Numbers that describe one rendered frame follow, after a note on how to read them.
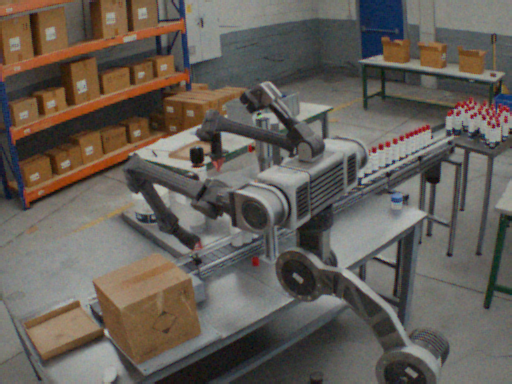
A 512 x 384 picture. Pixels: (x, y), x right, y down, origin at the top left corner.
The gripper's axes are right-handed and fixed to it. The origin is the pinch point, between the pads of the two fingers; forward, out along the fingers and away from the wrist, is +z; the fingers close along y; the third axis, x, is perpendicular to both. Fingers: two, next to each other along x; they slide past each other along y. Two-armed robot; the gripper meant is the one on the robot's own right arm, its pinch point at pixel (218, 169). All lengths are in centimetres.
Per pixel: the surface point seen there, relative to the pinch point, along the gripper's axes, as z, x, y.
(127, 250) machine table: 36, -25, 45
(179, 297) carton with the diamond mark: 12, 57, 66
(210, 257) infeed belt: 30.7, 18.8, 23.6
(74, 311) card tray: 35, 5, 92
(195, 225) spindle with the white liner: 27.3, -6.1, 12.9
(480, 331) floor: 117, 111, -110
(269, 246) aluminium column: 27.7, 35.3, 2.0
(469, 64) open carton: 31, -102, -529
